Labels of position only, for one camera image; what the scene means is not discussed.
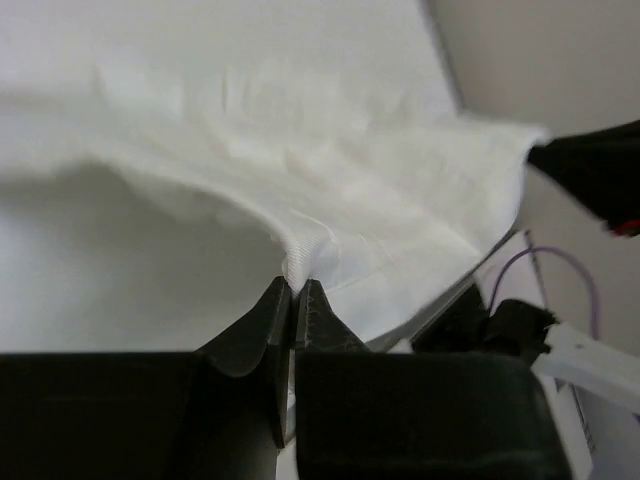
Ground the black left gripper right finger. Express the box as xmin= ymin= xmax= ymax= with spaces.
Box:
xmin=295 ymin=280 xmax=572 ymax=479

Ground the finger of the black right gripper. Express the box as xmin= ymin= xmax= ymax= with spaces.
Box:
xmin=527 ymin=121 xmax=639 ymax=235

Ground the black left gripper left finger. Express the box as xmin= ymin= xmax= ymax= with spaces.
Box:
xmin=1 ymin=278 xmax=291 ymax=479

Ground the white fabric skirt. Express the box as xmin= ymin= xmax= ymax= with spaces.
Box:
xmin=1 ymin=63 xmax=546 ymax=351

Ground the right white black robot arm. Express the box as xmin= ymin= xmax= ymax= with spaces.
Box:
xmin=411 ymin=122 xmax=639 ymax=479

